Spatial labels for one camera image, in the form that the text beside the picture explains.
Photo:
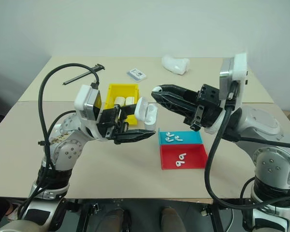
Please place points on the white earbud case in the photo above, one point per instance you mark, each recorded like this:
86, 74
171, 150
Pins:
119, 100
145, 112
130, 100

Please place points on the small printed card box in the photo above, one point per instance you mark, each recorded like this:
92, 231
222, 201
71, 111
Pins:
137, 74

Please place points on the black caliper tool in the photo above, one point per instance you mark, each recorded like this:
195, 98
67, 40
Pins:
83, 75

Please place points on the crumpled white plastic bag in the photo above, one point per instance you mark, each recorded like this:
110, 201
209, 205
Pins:
175, 64

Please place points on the blue plastic tray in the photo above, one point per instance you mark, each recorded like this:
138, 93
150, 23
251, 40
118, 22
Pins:
191, 137

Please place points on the yellow plastic bin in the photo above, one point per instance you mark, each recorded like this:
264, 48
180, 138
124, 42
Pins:
116, 90

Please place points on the dark rounded shape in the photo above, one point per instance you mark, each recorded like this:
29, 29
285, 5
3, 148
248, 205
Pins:
117, 221
171, 220

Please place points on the red plastic tray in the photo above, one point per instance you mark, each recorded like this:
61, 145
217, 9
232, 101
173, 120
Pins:
195, 157

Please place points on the white earbud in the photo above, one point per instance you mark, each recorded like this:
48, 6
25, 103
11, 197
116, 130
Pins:
179, 164
156, 88
178, 138
168, 134
183, 156
169, 139

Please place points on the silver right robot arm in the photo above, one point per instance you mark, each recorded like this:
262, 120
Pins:
268, 157

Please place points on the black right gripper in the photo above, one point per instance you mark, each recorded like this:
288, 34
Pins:
207, 113

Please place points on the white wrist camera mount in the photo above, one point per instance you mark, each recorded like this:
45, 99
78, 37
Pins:
239, 66
83, 97

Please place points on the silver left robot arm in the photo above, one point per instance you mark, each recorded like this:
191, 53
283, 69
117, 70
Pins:
65, 149

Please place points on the closed white earbud case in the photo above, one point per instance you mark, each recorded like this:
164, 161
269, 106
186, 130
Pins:
119, 100
130, 100

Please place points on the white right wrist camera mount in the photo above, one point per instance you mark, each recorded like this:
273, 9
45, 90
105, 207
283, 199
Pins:
239, 66

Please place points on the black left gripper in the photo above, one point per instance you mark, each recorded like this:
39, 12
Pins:
108, 123

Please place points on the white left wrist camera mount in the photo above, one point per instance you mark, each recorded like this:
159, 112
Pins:
83, 97

